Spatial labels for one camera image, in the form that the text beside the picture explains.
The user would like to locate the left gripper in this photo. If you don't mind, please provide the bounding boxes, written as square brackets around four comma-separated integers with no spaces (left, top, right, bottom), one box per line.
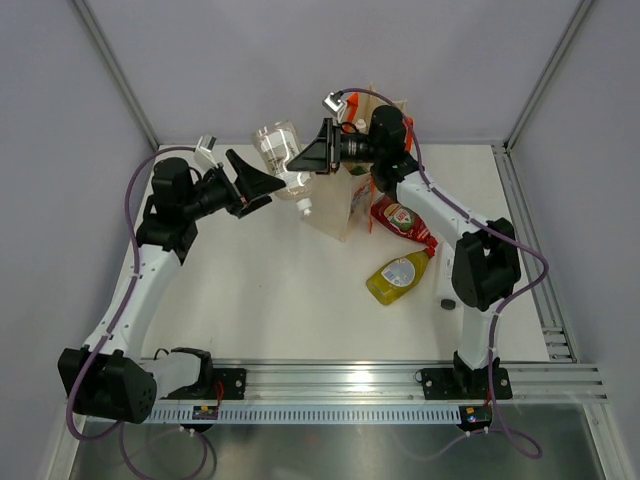
[182,150,284,221]

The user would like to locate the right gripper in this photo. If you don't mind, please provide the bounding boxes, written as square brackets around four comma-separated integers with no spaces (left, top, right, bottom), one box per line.
[288,119,383,176]

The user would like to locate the clear pale soap bottle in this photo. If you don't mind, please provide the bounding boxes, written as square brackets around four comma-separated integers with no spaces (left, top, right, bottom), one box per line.
[251,121,315,217]

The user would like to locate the canvas bag orange handles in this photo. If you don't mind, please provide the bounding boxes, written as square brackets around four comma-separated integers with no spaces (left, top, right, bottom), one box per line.
[304,87,413,242]

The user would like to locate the red Fairy dish soap bottle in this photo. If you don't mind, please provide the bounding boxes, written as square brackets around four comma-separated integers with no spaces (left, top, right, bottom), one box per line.
[370,195,438,257]

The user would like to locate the yellow dish soap bottle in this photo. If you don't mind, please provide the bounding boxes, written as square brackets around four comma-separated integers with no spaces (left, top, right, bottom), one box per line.
[366,249,432,306]

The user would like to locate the white lotion bottle black cap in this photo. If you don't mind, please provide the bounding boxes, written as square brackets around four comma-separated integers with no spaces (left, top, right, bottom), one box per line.
[434,243,459,311]

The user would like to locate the small amber soap bottle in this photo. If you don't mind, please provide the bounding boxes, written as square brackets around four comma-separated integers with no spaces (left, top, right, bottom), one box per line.
[354,118,367,134]

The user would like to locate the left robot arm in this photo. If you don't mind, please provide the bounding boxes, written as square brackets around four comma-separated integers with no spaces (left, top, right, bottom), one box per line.
[58,147,285,429]

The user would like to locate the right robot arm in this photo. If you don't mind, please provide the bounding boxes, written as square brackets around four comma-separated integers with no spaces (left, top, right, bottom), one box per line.
[287,105,521,400]

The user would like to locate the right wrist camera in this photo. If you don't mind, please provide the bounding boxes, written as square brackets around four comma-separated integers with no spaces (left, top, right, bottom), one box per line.
[322,90,347,121]

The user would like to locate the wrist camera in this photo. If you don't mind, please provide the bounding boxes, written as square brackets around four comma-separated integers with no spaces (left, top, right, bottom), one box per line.
[193,134,219,172]
[322,90,347,121]

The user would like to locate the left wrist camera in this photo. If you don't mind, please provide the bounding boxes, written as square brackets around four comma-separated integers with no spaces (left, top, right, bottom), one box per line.
[193,134,219,172]

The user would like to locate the aluminium mounting rail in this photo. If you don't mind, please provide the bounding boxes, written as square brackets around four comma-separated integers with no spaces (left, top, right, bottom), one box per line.
[64,357,609,405]

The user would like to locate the right aluminium frame post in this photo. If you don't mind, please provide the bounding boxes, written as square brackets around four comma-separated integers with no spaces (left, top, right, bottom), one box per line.
[504,0,599,146]

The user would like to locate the aluminium frame post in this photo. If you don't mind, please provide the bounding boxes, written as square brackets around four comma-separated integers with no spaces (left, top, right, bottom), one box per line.
[69,0,160,150]
[504,0,599,146]

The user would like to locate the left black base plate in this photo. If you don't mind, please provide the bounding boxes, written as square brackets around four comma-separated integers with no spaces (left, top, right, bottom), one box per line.
[166,367,247,401]

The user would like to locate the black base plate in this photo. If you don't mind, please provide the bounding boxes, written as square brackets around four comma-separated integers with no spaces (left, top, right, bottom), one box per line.
[416,367,513,401]
[166,367,247,401]

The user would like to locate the left aluminium frame post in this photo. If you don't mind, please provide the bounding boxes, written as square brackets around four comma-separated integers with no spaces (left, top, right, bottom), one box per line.
[69,0,160,150]

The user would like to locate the slotted cable duct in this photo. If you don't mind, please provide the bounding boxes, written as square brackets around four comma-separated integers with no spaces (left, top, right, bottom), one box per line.
[146,404,461,425]

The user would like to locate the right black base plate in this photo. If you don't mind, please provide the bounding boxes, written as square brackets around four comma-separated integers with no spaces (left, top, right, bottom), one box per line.
[416,367,513,401]

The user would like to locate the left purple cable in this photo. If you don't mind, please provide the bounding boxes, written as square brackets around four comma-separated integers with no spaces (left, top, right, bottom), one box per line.
[64,144,221,480]

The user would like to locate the purple cable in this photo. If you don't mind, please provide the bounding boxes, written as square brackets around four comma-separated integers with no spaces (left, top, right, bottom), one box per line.
[64,144,221,480]
[339,87,551,461]

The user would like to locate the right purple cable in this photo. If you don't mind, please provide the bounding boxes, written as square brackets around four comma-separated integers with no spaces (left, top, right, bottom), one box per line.
[339,87,551,461]

